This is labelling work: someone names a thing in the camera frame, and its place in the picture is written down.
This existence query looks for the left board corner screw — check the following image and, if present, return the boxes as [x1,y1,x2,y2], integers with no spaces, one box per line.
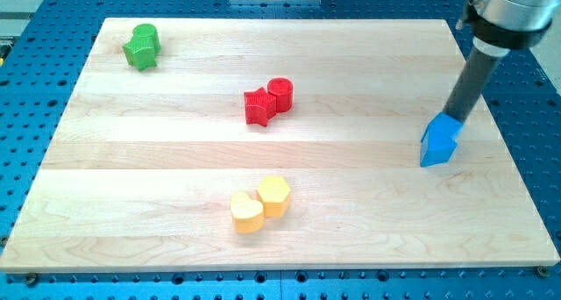
[24,273,38,287]

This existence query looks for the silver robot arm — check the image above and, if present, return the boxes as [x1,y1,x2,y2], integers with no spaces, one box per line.
[456,0,560,57]

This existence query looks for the green star block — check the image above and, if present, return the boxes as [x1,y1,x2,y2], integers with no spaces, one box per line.
[123,37,159,71]

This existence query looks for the blue pentagon block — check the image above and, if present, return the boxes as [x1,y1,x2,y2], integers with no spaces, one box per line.
[420,112,463,167]

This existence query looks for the yellow heart block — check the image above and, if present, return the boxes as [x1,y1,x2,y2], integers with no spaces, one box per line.
[230,191,265,233]

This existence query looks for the green cylinder block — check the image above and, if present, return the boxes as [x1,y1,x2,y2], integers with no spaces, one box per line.
[132,23,161,53]

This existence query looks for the board corner screw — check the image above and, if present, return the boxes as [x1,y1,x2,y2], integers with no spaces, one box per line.
[535,266,550,278]
[24,273,38,287]

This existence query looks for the light wooden board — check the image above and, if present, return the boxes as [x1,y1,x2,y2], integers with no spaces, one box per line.
[1,18,559,273]

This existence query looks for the red cylinder block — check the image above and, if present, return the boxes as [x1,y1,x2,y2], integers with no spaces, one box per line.
[267,78,294,112]

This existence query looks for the red star block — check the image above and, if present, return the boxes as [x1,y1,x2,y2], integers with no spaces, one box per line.
[244,87,276,127]

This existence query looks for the right board corner screw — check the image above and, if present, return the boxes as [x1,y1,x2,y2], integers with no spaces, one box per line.
[535,266,550,278]

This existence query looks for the yellow hexagon block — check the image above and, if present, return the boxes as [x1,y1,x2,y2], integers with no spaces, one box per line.
[257,175,291,218]

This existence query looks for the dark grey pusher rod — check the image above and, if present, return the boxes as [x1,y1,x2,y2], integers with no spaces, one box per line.
[442,47,502,123]

